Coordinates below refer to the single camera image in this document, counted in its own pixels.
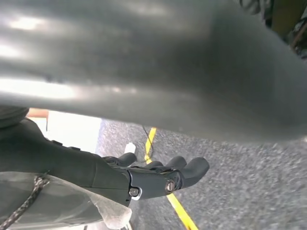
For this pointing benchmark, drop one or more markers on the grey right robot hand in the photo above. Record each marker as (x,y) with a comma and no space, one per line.
(72,165)

